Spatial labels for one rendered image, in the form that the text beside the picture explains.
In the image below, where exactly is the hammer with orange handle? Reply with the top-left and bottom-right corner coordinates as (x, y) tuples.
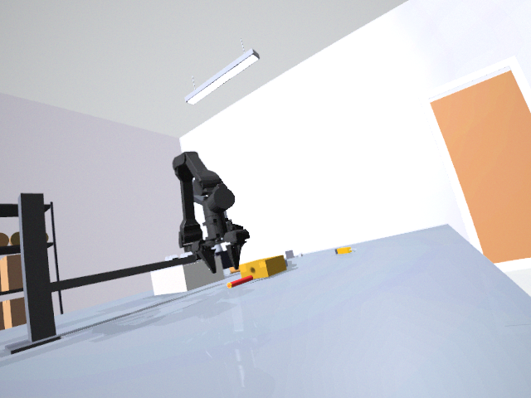
(225, 267), (240, 275)

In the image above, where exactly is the red cylinder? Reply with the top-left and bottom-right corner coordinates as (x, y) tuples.
(227, 275), (253, 289)

